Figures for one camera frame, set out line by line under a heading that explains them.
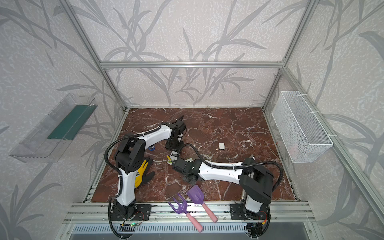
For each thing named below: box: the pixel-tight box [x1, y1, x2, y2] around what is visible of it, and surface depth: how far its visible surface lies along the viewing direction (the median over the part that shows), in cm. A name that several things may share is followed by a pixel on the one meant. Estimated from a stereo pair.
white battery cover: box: [218, 142, 225, 151], surface depth 100 cm
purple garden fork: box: [168, 193, 203, 233], surface depth 76 cm
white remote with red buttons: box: [167, 151, 178, 165], surface depth 93 cm
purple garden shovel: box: [187, 184, 218, 223], surface depth 80 cm
